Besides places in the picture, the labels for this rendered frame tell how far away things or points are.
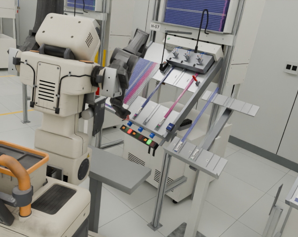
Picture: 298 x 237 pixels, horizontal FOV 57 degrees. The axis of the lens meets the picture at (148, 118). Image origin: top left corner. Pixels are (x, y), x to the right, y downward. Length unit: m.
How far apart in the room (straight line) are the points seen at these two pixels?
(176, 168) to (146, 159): 0.33
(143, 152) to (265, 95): 1.73
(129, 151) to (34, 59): 1.58
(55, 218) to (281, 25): 3.02
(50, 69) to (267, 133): 2.88
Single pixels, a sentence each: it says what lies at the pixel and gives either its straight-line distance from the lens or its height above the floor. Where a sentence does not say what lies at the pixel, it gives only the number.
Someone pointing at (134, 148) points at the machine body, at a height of 0.30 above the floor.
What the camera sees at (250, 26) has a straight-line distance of 2.30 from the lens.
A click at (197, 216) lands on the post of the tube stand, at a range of 1.93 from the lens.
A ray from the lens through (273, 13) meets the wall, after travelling 3.48.
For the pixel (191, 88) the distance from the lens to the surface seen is 1.92.
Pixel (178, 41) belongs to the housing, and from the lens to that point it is 2.18.
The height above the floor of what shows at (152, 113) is 0.79.
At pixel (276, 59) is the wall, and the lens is 3.43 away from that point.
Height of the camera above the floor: 1.44
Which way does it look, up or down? 21 degrees down
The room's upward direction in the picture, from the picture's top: 8 degrees clockwise
